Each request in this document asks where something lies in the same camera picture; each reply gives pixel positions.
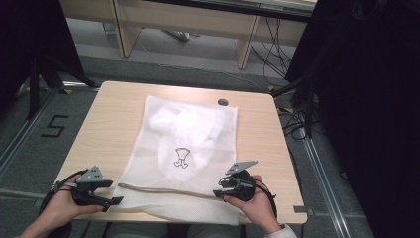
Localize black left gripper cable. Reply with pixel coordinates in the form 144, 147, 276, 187
39, 169, 88, 216

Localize person's right hand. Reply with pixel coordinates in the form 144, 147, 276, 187
223, 175, 281, 234

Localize black hanging cables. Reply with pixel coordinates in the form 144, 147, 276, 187
250, 17, 298, 88

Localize white mesh laundry bag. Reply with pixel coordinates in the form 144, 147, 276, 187
112, 94, 240, 226

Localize black metal stand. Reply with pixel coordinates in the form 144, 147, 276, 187
26, 54, 100, 121
271, 75, 315, 139

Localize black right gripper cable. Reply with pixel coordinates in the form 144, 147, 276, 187
253, 179, 278, 219

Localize person's left hand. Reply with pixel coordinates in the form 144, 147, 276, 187
49, 175, 105, 229

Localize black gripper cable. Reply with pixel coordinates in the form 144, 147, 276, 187
39, 169, 88, 216
253, 179, 278, 219

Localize metal floor rail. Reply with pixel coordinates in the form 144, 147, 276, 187
0, 88, 59, 179
298, 132, 353, 238

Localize grey tape strip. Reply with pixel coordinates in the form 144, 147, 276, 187
292, 205, 315, 216

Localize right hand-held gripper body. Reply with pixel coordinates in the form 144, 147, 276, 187
225, 161, 259, 202

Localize light wooden desk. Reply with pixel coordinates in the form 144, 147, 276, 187
58, 0, 318, 70

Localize black curtain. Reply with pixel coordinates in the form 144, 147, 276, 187
285, 0, 420, 238
0, 0, 85, 112

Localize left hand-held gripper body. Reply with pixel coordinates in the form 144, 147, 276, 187
64, 166, 104, 206

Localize white garment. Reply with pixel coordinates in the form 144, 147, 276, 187
147, 105, 223, 186

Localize black floor cables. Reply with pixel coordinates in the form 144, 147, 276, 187
276, 105, 326, 142

